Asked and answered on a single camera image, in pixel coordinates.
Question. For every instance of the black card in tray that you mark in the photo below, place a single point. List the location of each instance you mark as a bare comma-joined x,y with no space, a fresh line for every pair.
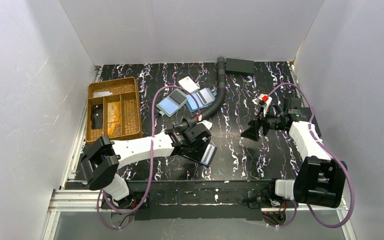
96,116

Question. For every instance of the aluminium frame rail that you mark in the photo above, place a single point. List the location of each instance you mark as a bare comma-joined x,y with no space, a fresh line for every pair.
201,214

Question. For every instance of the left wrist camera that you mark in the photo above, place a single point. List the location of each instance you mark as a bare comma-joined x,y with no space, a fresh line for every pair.
206,123

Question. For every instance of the white card case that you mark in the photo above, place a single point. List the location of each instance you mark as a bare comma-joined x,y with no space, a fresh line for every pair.
188,84

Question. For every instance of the white card in tray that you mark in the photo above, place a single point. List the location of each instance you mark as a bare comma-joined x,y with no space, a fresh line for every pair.
99,94

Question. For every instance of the woven wicker tray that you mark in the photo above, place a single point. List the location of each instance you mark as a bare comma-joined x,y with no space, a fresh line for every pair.
126,91

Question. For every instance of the black box at back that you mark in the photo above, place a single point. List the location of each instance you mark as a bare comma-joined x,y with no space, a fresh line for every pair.
239,67

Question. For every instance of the gold cards in tray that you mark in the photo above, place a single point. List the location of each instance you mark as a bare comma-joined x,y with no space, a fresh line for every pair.
113,116

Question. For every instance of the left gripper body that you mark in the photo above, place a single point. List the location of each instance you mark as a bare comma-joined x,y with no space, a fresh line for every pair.
198,149

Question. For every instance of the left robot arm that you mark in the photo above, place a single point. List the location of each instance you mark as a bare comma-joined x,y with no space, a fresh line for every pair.
103,158

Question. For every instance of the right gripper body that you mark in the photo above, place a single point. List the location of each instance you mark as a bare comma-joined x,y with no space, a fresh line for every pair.
259,124

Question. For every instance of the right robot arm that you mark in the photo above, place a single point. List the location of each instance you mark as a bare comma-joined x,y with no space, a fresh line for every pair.
320,180

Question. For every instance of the green card holder open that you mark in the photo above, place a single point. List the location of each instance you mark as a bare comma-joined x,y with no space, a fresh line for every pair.
169,105

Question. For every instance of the blue card holder open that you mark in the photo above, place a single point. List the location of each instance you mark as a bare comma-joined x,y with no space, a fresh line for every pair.
204,97

